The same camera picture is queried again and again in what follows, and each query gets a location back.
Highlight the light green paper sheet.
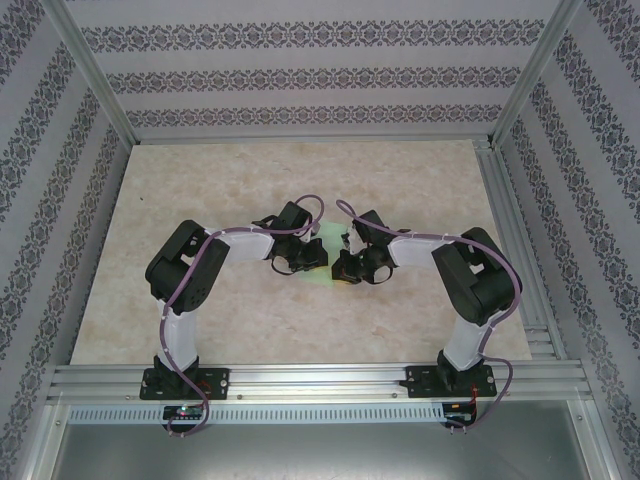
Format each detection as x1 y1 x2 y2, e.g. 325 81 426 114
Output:
312 219 351 289

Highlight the small electronics board green light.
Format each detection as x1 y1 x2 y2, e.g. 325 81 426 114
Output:
163 404 205 420

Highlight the long aluminium mounting rail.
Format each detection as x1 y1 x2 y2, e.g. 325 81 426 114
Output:
47 360 589 402

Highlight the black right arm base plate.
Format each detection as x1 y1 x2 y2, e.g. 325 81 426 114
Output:
405 364 497 400

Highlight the slotted grey cable duct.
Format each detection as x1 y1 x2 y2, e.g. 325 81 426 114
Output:
67 402 446 426

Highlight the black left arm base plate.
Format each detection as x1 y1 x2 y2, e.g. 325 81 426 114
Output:
141 367 231 401

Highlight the aluminium side rail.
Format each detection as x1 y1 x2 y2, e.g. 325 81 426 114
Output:
474 138 566 361

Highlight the aluminium frame post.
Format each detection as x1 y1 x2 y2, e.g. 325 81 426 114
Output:
492 0 586 146
47 0 139 146

